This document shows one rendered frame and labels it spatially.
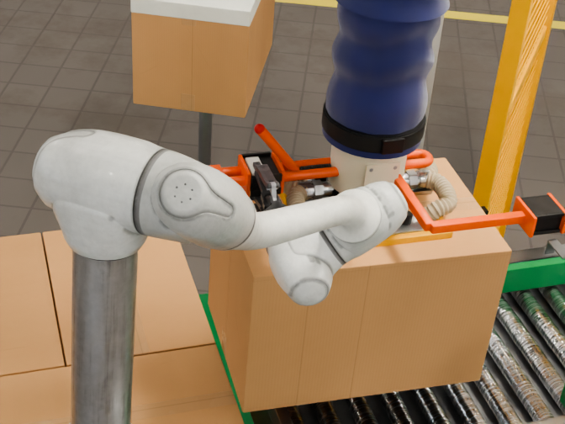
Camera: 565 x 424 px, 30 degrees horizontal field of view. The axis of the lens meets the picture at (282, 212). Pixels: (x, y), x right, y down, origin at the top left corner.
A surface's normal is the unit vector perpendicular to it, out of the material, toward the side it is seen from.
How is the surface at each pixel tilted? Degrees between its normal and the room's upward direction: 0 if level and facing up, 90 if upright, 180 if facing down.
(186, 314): 0
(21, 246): 0
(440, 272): 90
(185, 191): 48
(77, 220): 88
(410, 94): 75
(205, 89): 90
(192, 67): 90
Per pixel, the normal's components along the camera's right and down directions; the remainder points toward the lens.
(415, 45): 0.55, 0.22
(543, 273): 0.29, 0.56
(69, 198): -0.43, 0.51
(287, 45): 0.06, -0.82
